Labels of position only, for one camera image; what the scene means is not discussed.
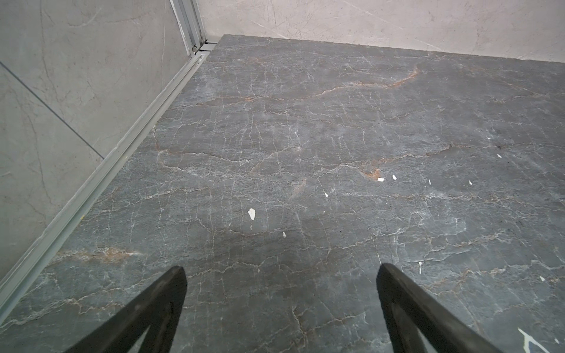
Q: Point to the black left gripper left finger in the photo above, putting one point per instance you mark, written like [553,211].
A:
[153,314]

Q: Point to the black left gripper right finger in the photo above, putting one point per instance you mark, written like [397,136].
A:
[411,314]

